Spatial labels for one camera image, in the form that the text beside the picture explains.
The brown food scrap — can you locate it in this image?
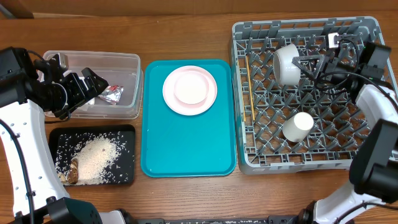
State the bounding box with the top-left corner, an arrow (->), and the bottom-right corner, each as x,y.
59,159 -> 78,184

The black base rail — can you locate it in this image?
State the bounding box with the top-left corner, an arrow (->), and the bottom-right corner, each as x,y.
137,215 -> 297,224

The white napkin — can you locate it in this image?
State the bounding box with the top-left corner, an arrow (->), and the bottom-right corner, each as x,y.
78,77 -> 95,111

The white paper cup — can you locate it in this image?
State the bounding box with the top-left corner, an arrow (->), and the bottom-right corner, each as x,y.
282,112 -> 314,142

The black plastic tray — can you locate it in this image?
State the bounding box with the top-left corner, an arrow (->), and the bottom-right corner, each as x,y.
48,124 -> 137,187

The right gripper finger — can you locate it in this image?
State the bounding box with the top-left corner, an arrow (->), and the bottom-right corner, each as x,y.
297,63 -> 325,79
292,55 -> 325,66

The grey bowl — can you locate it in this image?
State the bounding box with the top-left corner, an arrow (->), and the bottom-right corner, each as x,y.
273,44 -> 301,85

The white rice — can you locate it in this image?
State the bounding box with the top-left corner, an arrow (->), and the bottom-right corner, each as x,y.
54,131 -> 134,185

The teal serving tray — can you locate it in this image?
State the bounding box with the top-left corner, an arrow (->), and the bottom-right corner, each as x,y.
141,59 -> 236,178

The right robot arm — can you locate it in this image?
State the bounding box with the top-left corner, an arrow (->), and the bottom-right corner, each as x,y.
292,42 -> 397,223

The red snack wrapper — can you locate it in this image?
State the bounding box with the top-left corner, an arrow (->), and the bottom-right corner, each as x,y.
98,85 -> 124,105

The grey dishwasher rack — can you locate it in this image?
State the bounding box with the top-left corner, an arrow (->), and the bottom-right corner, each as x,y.
231,16 -> 384,175

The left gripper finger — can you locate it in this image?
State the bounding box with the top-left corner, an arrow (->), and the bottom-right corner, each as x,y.
81,67 -> 98,81
81,77 -> 109,105

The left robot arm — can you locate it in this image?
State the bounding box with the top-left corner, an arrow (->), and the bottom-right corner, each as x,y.
1,47 -> 108,223

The clear plastic bin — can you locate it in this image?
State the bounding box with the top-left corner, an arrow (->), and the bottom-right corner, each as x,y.
60,50 -> 144,119

